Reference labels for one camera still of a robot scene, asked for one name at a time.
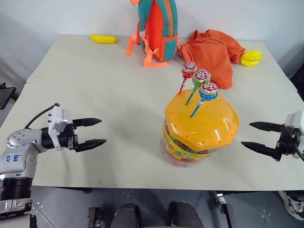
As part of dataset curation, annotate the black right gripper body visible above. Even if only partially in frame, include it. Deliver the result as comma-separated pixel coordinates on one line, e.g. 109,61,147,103
275,124,301,156

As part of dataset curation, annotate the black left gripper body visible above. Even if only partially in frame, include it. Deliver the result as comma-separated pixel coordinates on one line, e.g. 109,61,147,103
57,122,79,151

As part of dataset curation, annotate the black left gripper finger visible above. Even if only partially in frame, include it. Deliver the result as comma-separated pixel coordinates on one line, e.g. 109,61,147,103
72,117,103,129
75,139,107,153

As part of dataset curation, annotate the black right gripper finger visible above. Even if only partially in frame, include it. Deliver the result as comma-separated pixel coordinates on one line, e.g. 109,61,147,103
248,122,283,133
240,141,283,162

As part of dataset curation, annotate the lollipop jar with orange lid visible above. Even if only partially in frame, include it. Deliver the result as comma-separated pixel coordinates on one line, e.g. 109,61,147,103
160,88,241,168

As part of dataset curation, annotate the lollipop with blue stick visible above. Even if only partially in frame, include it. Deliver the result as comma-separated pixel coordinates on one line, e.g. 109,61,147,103
189,82,219,118

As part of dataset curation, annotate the lollipop with green stick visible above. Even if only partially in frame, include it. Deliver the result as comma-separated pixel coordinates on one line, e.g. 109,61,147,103
185,69,212,106

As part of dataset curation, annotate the lollipop with red stick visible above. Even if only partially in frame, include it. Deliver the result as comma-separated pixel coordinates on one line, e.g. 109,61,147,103
178,61,198,94

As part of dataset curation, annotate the white patterned sneaker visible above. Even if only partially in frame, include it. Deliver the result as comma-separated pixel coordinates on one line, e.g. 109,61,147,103
278,190,304,221

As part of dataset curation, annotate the yellow toy banana bunch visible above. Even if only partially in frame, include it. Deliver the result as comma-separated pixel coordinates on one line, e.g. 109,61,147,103
240,49,264,68

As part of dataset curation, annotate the black stand at table side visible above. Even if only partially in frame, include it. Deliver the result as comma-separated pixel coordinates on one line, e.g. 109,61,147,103
0,82,17,110

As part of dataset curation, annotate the dark rounded shape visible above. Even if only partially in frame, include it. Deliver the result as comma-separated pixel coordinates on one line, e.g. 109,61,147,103
110,202,140,228
168,200,204,228

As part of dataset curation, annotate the orange cloth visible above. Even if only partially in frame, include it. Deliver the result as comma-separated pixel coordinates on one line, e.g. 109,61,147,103
177,29,246,90

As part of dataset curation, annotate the teal and orange backpack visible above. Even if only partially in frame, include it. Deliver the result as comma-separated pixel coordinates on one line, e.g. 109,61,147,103
125,0,179,68

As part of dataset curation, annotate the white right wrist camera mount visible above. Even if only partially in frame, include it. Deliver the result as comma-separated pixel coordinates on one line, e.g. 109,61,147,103
284,110,304,159

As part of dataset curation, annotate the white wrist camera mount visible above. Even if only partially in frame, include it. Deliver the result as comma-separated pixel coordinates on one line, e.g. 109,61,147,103
47,105,69,152
284,110,304,159

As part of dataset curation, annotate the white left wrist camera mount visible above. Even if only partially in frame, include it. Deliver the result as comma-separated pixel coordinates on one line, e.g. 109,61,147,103
47,105,69,152

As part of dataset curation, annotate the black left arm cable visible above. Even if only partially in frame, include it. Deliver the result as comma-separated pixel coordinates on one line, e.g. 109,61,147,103
23,103,59,130

